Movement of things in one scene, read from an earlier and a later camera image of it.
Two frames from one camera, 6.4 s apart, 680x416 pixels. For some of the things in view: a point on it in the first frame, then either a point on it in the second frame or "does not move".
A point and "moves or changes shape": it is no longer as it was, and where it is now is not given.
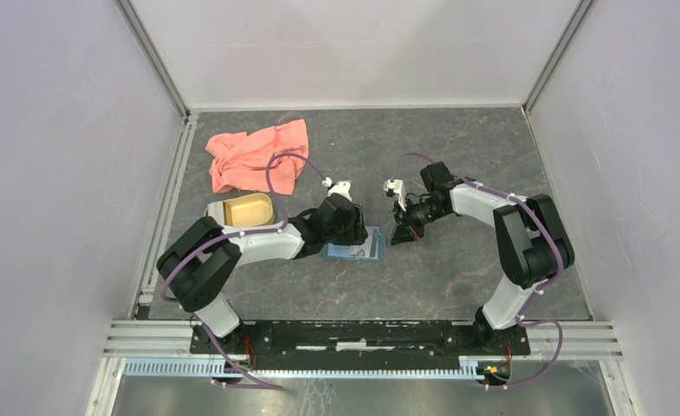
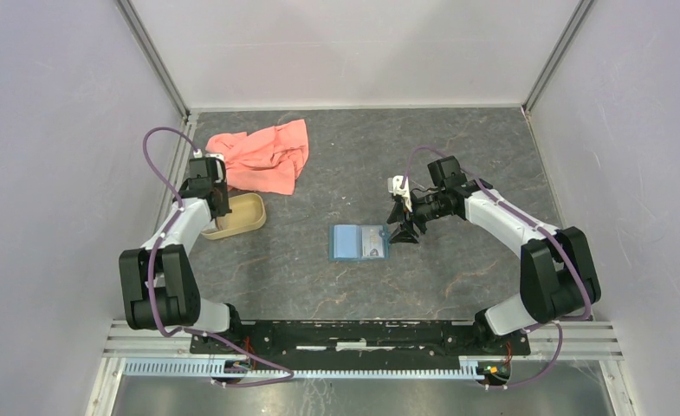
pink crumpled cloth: (239, 161) does not move
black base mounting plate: (360, 341) does not move
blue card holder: (372, 250) does not move
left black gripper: (356, 234) → (221, 185)
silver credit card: (365, 247) moves or changes shape
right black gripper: (405, 230) does not move
